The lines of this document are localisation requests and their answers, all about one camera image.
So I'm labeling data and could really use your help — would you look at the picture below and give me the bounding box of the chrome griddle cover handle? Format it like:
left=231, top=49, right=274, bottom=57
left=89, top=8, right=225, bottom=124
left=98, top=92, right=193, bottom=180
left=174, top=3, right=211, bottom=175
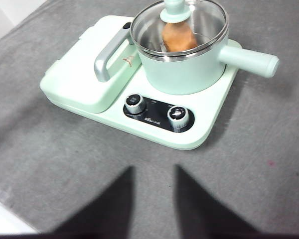
left=94, top=27, right=132, bottom=83

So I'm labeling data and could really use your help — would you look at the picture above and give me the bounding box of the mint green griddle cover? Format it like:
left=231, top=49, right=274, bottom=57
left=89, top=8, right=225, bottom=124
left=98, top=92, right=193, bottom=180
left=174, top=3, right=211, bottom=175
left=39, top=15, right=143, bottom=114

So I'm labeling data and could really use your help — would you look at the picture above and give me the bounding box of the glass lid with green knob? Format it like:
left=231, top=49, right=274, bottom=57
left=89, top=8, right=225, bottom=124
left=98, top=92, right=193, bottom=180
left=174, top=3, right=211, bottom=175
left=131, top=0, right=229, bottom=57

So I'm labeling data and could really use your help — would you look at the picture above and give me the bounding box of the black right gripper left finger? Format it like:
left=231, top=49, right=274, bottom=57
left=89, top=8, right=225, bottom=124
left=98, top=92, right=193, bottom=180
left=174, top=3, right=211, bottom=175
left=41, top=165, right=136, bottom=236

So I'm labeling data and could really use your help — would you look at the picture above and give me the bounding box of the mint green breakfast machine base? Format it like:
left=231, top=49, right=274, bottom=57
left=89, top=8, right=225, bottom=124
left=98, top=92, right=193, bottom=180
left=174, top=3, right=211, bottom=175
left=39, top=15, right=245, bottom=151

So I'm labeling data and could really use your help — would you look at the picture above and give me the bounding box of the mint green steamer pot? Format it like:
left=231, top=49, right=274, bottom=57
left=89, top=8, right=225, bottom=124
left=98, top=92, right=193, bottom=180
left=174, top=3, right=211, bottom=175
left=130, top=0, right=281, bottom=96

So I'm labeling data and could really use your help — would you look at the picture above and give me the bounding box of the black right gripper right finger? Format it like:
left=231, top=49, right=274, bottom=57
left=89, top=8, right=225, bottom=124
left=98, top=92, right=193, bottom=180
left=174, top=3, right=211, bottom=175
left=175, top=164, right=265, bottom=236

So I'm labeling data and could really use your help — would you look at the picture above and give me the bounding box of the brown potato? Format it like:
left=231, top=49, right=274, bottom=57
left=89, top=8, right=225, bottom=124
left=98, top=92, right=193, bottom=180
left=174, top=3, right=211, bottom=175
left=162, top=21, right=199, bottom=53

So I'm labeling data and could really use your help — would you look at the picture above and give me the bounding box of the silver control knob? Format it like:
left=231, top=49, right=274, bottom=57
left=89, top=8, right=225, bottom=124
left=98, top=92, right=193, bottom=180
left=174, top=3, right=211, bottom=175
left=124, top=93, right=147, bottom=114
left=167, top=106, right=190, bottom=128

